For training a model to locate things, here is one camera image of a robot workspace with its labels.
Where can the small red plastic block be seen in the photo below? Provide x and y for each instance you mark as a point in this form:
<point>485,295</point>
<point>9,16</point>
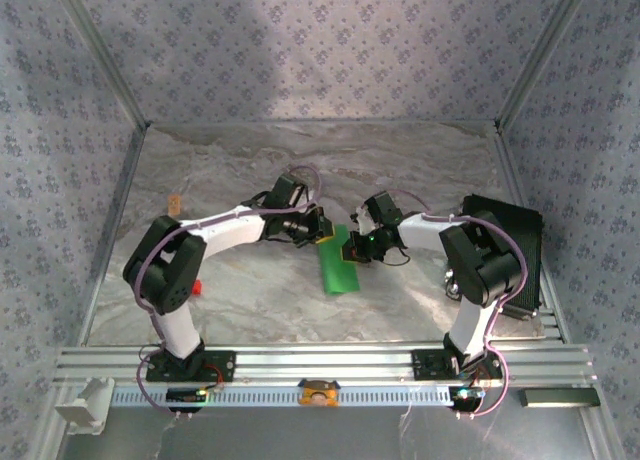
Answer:
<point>198,288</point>

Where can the black circuit board with LED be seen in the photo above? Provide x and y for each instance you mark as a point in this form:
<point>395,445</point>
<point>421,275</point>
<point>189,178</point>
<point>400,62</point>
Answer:
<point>465,395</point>
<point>185,395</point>

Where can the black mesh box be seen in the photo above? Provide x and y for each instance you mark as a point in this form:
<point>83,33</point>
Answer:
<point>525,240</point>

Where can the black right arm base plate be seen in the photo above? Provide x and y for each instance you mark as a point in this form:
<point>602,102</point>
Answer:
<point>427,365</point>

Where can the green square paper sheet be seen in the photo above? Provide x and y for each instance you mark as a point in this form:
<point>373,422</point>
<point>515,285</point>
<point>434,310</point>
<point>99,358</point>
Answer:
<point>340,275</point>

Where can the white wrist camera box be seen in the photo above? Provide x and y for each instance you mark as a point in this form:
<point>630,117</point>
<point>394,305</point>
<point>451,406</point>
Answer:
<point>300,194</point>
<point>364,222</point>

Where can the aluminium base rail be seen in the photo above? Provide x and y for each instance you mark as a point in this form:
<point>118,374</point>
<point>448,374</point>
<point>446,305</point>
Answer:
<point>325,362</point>

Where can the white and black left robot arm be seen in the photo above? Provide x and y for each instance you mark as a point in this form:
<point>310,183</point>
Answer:
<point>225,232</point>

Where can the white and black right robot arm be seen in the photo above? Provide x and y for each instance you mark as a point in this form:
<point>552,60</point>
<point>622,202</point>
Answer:
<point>475,325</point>

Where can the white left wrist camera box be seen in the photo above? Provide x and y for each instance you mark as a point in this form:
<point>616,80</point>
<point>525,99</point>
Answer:
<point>300,194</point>

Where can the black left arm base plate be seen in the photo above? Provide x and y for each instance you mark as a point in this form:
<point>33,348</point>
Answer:
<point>220,365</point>

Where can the silver metal caster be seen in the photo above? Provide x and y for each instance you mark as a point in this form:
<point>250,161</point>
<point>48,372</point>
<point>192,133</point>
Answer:
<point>453,287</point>

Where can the small orange sticker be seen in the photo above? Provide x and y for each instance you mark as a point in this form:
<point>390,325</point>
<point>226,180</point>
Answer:
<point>174,206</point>

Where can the aluminium frame post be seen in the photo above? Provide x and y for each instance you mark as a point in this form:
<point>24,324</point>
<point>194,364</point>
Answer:
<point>540,55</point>
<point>103,55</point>

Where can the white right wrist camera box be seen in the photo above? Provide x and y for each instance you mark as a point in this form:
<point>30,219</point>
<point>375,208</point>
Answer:
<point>364,222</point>

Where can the white plastic bracket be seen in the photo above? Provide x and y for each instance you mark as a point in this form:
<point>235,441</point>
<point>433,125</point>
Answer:
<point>80,410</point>

